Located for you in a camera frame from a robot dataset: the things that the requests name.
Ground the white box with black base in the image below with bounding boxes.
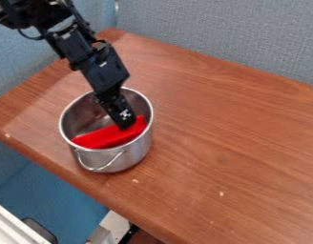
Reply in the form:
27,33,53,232
0,205,59,244

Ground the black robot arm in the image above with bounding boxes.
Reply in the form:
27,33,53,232
0,0,137,130

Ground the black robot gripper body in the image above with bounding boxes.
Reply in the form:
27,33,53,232
70,42,130,95

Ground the grey table leg bracket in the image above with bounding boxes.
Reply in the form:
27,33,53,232
86,211,130,244

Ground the red plastic block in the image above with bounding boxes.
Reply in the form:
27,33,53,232
71,114,148,149

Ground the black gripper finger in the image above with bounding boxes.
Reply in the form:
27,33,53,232
96,87,137,130

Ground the stainless steel pot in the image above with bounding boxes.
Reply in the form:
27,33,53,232
59,88,154,173

